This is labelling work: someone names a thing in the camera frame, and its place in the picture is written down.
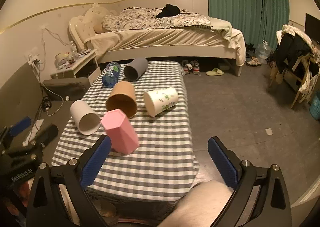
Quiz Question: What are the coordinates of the pink hexagonal plastic cup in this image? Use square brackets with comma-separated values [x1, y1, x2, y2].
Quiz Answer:
[101, 109, 139, 155]

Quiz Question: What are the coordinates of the plain white cup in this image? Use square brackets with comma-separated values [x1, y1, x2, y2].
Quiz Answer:
[70, 100, 100, 136]

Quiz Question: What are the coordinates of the brown cylindrical cup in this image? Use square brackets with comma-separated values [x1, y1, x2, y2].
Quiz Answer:
[106, 81, 137, 118]

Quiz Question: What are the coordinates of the grey cylindrical cup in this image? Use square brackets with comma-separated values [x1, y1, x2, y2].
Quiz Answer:
[124, 58, 148, 81]

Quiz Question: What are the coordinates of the white floral print cup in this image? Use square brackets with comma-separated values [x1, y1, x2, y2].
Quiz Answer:
[143, 87, 178, 117]

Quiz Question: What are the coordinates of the dark grey floor cushion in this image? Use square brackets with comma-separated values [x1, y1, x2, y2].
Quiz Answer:
[43, 78, 91, 101]

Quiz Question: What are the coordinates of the person's bare knee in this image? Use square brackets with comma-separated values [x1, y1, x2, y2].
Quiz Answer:
[159, 180, 233, 227]

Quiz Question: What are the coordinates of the white paper scrap on floor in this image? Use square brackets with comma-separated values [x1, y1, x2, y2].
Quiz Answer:
[265, 128, 273, 136]

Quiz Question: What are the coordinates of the white bedside nightstand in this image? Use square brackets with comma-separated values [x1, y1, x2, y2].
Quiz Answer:
[50, 50, 101, 85]

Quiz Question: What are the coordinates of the blue green snack packet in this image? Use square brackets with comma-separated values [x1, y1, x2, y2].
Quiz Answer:
[101, 62, 121, 88]

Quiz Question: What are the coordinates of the blue plastic laundry basket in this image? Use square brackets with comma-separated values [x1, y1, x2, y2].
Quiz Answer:
[309, 91, 320, 120]

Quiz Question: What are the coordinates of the cream pillow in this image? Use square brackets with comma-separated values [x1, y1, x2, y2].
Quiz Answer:
[84, 3, 117, 33]

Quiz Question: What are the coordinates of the pale green slipper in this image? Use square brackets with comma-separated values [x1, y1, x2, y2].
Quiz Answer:
[206, 68, 224, 76]

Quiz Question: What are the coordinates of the floral patterned duvet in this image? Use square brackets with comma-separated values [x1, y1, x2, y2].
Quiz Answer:
[101, 7, 211, 31]

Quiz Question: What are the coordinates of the wooden chair with clothes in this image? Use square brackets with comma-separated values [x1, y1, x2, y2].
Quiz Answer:
[270, 24, 319, 106]

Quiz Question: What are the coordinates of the left sneaker under bed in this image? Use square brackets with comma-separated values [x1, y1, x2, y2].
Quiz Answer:
[182, 60, 193, 74]

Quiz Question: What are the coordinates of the sneaker under bed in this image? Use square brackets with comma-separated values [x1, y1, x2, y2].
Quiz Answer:
[190, 59, 200, 74]
[182, 60, 193, 74]

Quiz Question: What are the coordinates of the clear water jug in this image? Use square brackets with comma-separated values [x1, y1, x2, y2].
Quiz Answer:
[256, 40, 271, 60]

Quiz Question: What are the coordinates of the right sneaker under bed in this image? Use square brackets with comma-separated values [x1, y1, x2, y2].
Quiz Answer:
[190, 59, 200, 74]

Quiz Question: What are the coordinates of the cream bed with mattress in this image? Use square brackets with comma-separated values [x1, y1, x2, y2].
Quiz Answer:
[68, 15, 245, 76]

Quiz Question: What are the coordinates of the black garment on bed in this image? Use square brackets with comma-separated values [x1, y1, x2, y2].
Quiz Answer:
[156, 4, 180, 18]

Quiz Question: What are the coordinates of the green curtain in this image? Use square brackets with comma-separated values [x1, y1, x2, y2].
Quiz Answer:
[208, 0, 290, 49]

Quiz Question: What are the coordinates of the wall power strip with cables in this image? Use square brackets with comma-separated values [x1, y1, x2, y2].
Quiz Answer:
[25, 51, 41, 65]

